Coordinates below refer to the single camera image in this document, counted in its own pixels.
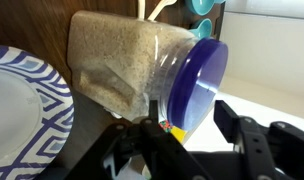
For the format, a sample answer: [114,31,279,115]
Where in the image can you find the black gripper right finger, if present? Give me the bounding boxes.
[213,99,304,180]

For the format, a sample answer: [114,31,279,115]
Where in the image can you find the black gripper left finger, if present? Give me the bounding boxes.
[63,99,210,180]

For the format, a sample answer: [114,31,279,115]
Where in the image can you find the blue round jar lid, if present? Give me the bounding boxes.
[166,37,229,132]

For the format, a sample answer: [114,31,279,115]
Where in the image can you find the clear plastic jar with grains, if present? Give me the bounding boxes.
[66,9,200,126]

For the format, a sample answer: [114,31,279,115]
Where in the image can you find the multicoloured beads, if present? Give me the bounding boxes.
[158,119,175,134]

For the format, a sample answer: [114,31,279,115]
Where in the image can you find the blue patterned paper plate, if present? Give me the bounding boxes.
[0,43,75,180]

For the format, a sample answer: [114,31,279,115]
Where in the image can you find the white plastic spoon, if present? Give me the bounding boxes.
[147,0,177,22]

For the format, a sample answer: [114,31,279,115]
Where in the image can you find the medium teal measuring cup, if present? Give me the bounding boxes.
[185,0,224,16]

